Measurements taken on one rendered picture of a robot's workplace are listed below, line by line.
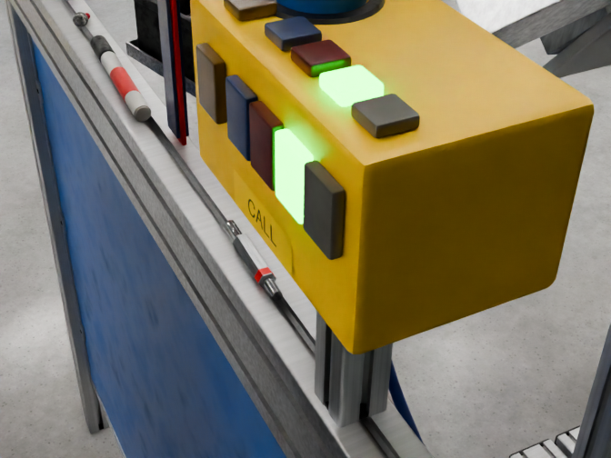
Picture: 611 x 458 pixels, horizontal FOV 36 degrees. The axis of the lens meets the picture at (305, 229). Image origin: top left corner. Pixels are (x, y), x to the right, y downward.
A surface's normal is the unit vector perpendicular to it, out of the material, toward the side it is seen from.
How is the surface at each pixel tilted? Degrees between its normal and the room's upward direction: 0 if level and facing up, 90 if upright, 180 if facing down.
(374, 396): 90
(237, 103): 90
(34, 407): 0
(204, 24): 90
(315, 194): 90
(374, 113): 0
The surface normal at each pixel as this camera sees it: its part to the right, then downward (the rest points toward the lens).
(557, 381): 0.01, -0.80
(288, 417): -0.89, 0.26
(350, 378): 0.45, 0.54
